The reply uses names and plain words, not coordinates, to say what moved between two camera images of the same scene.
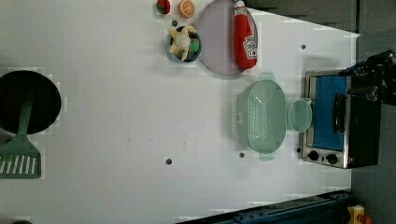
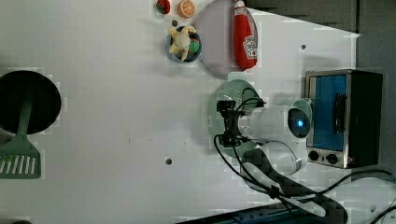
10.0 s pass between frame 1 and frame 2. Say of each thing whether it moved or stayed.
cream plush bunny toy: stayed
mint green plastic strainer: moved
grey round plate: stayed
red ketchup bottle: stayed
